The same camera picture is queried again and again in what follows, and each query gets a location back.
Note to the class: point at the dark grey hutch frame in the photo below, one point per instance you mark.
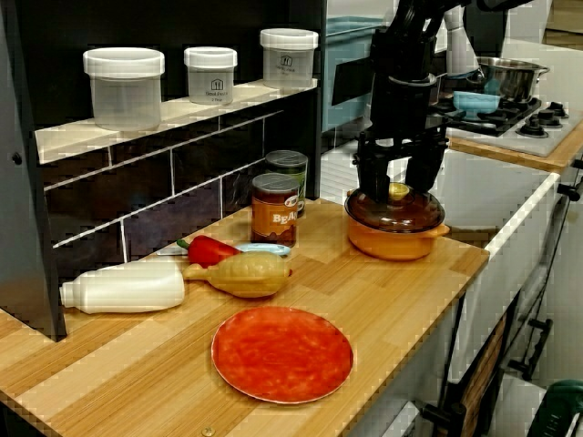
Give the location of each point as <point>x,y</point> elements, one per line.
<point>27,205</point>

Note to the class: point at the green plastic object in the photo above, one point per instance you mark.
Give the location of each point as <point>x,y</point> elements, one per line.
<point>562,409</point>

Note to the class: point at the medium clear plastic jar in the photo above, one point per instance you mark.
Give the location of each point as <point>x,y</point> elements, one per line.
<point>287,61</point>

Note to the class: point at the small clear plastic jar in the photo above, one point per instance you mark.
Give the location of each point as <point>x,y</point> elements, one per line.
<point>210,79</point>

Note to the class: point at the dark tile backsplash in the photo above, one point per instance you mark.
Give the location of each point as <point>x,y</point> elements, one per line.
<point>146,191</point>

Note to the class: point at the black stove burner grate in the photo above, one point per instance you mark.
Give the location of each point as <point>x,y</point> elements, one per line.
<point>505,116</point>

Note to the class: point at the stainless steel pot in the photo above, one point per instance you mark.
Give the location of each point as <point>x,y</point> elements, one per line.
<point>514,79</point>

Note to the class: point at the brown wooden cabinet panel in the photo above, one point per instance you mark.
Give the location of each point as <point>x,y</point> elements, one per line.
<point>487,364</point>

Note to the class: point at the black stove knob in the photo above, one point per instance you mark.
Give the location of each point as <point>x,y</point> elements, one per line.
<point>534,129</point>
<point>546,117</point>
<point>558,108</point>

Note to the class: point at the white toy sink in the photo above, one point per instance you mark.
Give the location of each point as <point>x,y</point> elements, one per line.
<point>496,191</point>

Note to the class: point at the orange beans toy can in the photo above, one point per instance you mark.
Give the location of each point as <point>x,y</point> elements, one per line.
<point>273,218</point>

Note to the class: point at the yellow squash toy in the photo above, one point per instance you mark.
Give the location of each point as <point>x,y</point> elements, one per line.
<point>248,275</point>

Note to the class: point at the white plastic bottle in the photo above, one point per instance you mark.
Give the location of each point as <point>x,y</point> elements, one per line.
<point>132,289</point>

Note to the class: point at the blue box with dark window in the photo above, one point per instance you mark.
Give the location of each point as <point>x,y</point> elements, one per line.
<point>348,50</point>

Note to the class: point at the cream shelf board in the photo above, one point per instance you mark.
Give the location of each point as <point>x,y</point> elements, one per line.
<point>182,114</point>

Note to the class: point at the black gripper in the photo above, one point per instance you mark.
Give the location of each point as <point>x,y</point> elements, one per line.
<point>401,109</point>

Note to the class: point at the green label toy can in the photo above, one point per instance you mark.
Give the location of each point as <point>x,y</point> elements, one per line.
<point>295,166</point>

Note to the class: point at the light blue bowl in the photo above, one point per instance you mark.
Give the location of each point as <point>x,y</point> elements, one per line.
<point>476,102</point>

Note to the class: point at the brown transparent pot lid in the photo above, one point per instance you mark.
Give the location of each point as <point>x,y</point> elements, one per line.
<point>401,214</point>

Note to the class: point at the large clear plastic jar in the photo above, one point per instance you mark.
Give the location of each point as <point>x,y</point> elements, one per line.
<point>123,95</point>

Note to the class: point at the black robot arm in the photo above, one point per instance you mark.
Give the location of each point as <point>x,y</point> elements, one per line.
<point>405,45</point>

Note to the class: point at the red round plate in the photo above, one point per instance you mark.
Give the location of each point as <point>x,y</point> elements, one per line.
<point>282,355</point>

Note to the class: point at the white stove top base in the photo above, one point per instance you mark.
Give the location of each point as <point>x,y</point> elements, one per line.
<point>544,142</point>

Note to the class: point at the red toy pepper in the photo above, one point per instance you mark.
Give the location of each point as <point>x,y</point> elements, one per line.
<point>209,250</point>

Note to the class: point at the light blue toy spoon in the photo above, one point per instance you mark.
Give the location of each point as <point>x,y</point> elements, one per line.
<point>266,249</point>

